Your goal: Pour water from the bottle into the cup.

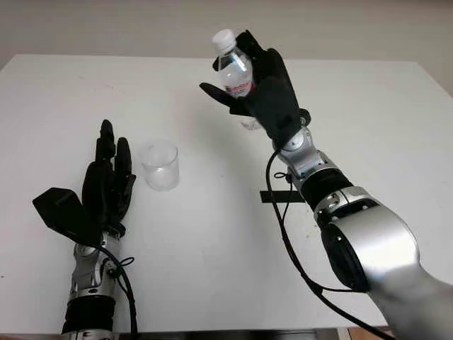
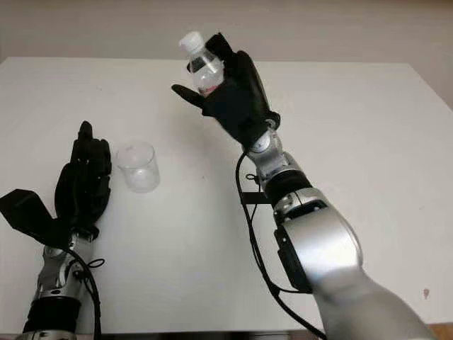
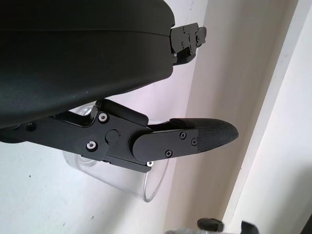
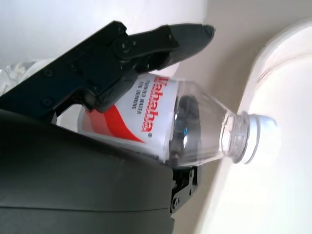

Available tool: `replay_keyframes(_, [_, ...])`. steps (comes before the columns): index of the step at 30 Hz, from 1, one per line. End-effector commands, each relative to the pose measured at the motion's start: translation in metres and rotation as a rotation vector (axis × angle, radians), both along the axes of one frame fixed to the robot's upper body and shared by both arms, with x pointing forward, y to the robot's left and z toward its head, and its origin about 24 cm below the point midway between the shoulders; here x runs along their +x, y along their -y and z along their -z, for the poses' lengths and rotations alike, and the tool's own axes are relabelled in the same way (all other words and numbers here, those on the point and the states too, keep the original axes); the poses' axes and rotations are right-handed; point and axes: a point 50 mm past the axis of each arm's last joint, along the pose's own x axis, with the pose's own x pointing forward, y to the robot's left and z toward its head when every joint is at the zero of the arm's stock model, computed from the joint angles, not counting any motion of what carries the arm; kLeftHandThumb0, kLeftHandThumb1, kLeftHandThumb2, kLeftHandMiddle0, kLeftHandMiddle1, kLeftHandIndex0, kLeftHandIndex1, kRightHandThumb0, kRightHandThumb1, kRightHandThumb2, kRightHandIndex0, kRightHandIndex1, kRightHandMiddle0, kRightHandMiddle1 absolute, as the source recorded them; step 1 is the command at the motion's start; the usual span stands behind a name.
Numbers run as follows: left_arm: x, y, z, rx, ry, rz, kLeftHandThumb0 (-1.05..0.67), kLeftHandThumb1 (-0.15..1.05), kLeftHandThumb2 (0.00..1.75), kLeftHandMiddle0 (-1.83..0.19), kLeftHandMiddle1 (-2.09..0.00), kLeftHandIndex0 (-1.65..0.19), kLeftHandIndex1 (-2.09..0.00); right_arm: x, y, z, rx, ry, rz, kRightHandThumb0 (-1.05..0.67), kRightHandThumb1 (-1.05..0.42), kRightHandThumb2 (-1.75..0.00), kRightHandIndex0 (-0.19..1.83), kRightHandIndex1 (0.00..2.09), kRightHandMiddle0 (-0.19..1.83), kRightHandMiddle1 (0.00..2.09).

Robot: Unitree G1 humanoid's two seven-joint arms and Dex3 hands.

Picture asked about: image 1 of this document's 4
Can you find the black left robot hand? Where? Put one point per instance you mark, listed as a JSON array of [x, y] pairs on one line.
[[102, 191]]

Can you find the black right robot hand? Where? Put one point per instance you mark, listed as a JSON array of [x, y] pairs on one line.
[[276, 95]]

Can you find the clear water bottle white cap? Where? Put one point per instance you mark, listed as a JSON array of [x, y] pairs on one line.
[[233, 71]]

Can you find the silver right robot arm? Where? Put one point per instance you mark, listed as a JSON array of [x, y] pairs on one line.
[[375, 237]]

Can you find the clear plastic cup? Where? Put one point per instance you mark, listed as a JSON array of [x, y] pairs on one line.
[[161, 170]]

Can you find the black tape strip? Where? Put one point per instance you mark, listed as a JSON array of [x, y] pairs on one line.
[[279, 197]]

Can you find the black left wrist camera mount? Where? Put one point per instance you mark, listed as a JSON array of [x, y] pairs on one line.
[[63, 212]]

